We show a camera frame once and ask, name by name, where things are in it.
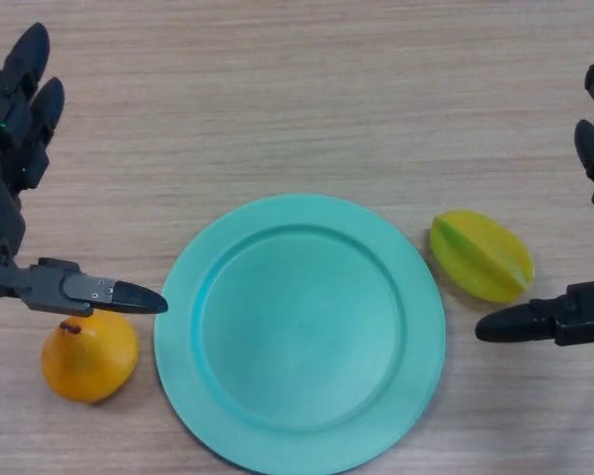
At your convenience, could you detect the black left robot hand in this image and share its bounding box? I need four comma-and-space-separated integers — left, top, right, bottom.
0, 22, 169, 326

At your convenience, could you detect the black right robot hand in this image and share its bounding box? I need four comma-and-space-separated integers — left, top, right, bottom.
474, 63, 594, 348

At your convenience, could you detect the yellow green starfruit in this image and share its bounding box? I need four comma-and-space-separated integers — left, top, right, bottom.
429, 209, 536, 304

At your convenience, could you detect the teal round plate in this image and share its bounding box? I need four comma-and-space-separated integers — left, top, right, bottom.
152, 193, 447, 475

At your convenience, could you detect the orange yellow pear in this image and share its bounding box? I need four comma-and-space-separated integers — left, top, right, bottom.
40, 310, 141, 405

